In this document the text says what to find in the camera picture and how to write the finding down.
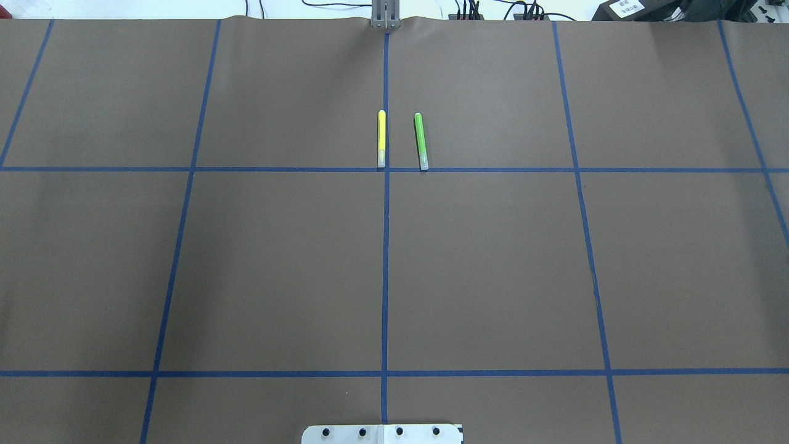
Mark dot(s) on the green highlighter pen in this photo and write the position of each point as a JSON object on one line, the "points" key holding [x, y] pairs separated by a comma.
{"points": [[421, 141]]}

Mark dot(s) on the yellow highlighter pen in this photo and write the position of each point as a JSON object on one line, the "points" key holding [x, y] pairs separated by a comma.
{"points": [[381, 138]]}

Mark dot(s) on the brown paper table mat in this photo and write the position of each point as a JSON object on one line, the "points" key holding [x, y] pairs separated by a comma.
{"points": [[198, 246]]}

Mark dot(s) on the aluminium frame post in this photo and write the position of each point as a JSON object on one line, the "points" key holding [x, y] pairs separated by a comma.
{"points": [[385, 14]]}

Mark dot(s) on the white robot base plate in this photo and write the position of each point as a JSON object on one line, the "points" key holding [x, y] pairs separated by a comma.
{"points": [[383, 433]]}

